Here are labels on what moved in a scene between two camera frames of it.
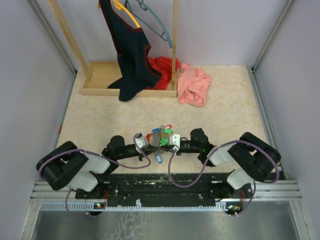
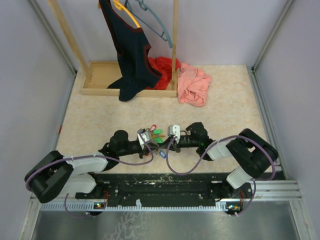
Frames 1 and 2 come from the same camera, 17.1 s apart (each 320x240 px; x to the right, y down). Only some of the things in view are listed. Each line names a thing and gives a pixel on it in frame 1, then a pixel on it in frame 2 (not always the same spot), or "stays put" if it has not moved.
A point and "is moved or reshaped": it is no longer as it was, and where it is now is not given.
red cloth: (163, 65) stays put
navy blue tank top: (131, 42) stays put
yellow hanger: (121, 7) stays put
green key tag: (167, 131) is moved or reshaped
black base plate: (164, 187) stays put
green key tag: (164, 141) is moved or reshaped
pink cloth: (193, 84) stays put
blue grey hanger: (164, 35) stays put
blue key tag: (159, 158) → (162, 154)
